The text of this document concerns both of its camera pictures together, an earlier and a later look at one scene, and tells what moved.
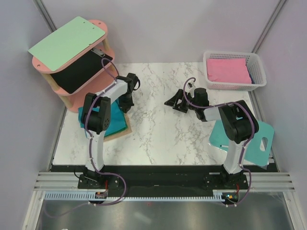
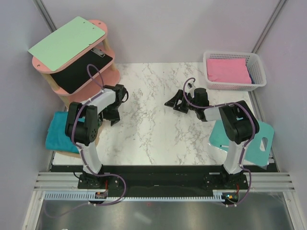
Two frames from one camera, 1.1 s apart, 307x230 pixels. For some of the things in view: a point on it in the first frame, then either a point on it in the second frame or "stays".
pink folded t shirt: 232,70 stays
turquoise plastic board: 253,154 stays
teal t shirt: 117,123 to 57,139
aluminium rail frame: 267,182 stays
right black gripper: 173,101 stays
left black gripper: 125,107 to 113,118
